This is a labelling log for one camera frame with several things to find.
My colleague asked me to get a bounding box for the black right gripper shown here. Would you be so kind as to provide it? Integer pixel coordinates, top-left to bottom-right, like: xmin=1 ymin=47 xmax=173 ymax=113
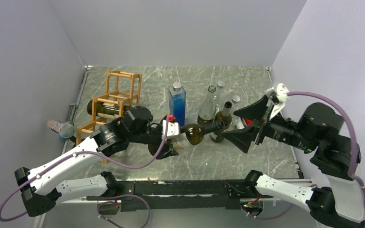
xmin=220 ymin=93 xmax=316 ymax=151

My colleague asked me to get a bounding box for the dark green wine bottle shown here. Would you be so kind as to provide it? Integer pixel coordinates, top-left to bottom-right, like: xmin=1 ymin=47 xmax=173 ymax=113
xmin=86 ymin=100 xmax=133 ymax=119

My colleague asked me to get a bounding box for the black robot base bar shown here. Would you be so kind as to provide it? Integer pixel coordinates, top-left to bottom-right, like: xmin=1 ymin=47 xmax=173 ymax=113
xmin=86 ymin=179 xmax=274 ymax=212

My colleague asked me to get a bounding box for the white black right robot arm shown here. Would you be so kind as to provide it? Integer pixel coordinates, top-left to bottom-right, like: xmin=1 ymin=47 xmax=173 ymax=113
xmin=223 ymin=92 xmax=365 ymax=228

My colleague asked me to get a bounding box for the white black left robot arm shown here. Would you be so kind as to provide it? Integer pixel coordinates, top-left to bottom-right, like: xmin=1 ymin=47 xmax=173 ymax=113
xmin=15 ymin=106 xmax=180 ymax=217

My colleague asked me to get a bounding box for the green wine bottle gold neck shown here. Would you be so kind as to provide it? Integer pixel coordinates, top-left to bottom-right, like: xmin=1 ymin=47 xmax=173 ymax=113
xmin=210 ymin=101 xmax=232 ymax=143

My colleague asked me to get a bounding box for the small clear bottle silver cap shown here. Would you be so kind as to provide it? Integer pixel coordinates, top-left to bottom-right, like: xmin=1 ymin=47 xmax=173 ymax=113
xmin=228 ymin=95 xmax=240 ymax=130

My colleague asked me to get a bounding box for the clear glass bottle open top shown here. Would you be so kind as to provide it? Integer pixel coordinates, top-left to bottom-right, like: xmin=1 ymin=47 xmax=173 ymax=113
xmin=197 ymin=85 xmax=217 ymax=125

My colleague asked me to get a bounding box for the blue square glass bottle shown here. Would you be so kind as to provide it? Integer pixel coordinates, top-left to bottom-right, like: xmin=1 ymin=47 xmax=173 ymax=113
xmin=168 ymin=81 xmax=186 ymax=126

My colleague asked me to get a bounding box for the wooden wine rack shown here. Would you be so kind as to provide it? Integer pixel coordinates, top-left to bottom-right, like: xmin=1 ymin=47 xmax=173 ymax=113
xmin=75 ymin=70 xmax=143 ymax=164

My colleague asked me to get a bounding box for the grey microphone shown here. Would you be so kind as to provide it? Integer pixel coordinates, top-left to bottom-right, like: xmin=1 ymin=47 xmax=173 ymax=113
xmin=47 ymin=120 xmax=75 ymax=139

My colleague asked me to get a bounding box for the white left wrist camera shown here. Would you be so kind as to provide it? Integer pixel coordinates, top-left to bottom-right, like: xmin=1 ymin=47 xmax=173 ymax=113
xmin=162 ymin=114 xmax=181 ymax=139

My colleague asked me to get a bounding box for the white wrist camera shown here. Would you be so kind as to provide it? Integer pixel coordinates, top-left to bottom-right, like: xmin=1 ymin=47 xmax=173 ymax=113
xmin=265 ymin=82 xmax=289 ymax=120
xmin=162 ymin=114 xmax=181 ymax=139

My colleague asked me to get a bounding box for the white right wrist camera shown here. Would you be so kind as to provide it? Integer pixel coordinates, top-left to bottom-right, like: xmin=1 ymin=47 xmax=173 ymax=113
xmin=265 ymin=82 xmax=289 ymax=120

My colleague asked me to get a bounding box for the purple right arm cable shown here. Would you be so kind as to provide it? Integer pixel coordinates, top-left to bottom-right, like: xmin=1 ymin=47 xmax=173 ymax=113
xmin=242 ymin=91 xmax=365 ymax=228

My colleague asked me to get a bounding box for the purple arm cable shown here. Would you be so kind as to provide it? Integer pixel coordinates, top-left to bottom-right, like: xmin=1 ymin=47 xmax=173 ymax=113
xmin=0 ymin=118 xmax=171 ymax=228
xmin=242 ymin=91 xmax=365 ymax=228

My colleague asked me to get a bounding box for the aluminium table edge rail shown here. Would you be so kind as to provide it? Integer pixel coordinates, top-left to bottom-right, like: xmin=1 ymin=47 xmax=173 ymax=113
xmin=58 ymin=65 xmax=93 ymax=158

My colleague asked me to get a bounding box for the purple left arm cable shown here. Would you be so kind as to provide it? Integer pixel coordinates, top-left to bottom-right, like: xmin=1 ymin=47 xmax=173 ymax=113
xmin=0 ymin=118 xmax=171 ymax=228

